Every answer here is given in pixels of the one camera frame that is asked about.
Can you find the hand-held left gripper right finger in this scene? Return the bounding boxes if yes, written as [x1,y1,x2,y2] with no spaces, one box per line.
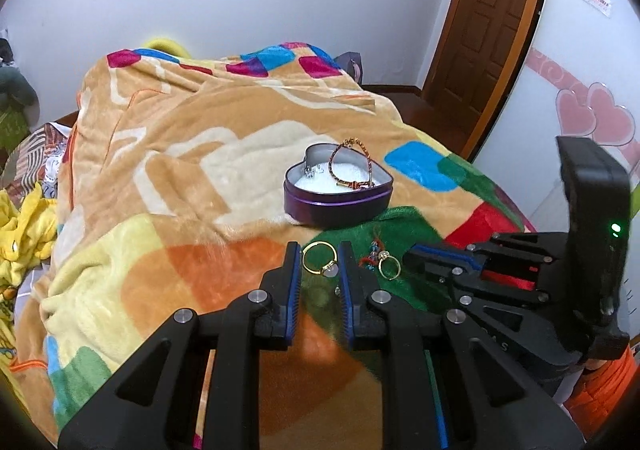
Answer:
[336,241,586,450]

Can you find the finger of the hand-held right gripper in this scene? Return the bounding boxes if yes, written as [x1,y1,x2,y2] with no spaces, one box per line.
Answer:
[402,253,547,305]
[411,231,557,273]

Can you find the yellow plush toy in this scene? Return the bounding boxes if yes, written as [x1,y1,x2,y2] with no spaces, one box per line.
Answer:
[0,181,62,313]

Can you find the yellow-green pillow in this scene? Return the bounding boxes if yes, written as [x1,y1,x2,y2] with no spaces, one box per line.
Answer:
[139,35,194,59]

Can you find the yellow printed bed sheet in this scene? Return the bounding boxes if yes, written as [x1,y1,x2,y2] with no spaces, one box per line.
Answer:
[0,275,57,431]

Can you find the purple heart-shaped tin box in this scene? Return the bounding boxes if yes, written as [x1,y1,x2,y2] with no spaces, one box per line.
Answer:
[283,143,392,229]

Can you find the person's right forearm orange sleeve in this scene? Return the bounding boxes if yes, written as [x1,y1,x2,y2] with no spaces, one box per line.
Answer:
[562,342,640,438]

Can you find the gold ring with pale stone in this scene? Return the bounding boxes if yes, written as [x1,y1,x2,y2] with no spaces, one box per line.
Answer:
[301,241,341,279]

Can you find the patterned bedding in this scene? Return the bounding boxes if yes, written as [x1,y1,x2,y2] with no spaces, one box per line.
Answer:
[4,121,77,202]

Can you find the red blue beaded charm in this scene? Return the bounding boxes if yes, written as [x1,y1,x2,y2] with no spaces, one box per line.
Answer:
[361,229,389,271]

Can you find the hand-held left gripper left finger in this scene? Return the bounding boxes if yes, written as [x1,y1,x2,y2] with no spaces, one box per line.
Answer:
[57,241,303,450]

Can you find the braided red brown bracelet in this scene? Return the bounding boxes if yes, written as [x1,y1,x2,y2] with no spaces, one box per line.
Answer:
[327,139,376,190]

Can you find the white wardrobe with pink hearts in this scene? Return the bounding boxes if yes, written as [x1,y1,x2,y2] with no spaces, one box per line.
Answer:
[470,0,640,253]

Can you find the dark grey clothing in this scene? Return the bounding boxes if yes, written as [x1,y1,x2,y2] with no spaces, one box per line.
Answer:
[0,37,41,127]

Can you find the colourful plush blanket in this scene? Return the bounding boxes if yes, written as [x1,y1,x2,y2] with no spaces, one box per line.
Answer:
[15,43,538,450]

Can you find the brown wooden door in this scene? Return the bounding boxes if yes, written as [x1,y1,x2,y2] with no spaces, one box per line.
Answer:
[420,0,556,162]
[437,0,540,143]

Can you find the grey bag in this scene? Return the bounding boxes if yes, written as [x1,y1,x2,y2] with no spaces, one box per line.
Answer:
[335,51,362,82]

